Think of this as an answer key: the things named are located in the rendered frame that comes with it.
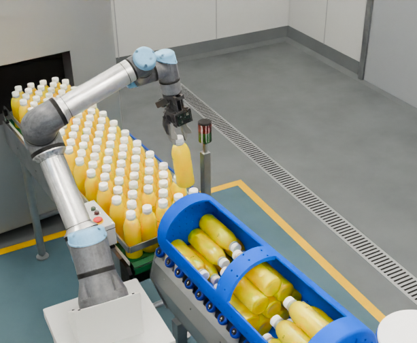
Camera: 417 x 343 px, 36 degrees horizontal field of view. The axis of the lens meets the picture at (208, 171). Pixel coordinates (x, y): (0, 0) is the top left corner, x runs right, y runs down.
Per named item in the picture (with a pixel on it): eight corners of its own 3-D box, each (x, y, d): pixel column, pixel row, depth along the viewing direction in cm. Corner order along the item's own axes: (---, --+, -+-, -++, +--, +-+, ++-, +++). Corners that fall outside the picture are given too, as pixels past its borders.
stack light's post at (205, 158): (207, 327, 352) (203, 154, 295) (203, 322, 355) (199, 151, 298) (213, 324, 354) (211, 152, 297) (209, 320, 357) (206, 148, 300)
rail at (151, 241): (130, 253, 257) (130, 248, 256) (129, 252, 258) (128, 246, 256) (213, 221, 276) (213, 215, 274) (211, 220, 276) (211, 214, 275)
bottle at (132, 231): (137, 260, 261) (134, 223, 251) (122, 256, 263) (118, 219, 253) (145, 250, 266) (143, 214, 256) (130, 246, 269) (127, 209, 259)
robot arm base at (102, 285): (79, 309, 182) (70, 276, 184) (79, 307, 197) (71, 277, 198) (130, 295, 186) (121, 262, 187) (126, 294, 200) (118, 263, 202)
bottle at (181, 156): (190, 175, 254) (183, 135, 244) (197, 183, 249) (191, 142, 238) (173, 181, 252) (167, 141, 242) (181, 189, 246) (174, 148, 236)
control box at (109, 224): (94, 252, 250) (91, 231, 245) (74, 226, 265) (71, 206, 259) (117, 243, 255) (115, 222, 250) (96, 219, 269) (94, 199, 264)
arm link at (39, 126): (9, 112, 191) (145, 35, 204) (13, 121, 201) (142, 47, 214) (30, 144, 190) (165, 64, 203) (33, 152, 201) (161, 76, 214)
